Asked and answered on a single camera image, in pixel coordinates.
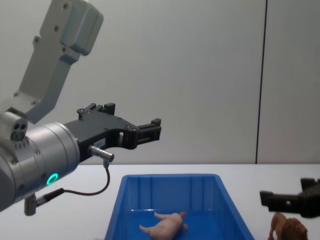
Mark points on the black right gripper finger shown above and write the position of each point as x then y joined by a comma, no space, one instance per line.
277,200
310,183

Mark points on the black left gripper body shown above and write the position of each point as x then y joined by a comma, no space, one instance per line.
100,128

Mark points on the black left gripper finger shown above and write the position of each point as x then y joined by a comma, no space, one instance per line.
96,109
148,132

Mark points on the brown toy lion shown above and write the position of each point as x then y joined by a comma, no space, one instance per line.
290,226

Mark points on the blue plastic bin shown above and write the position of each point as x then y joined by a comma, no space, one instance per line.
200,195

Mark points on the pink toy pig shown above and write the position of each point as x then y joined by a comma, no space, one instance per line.
167,223

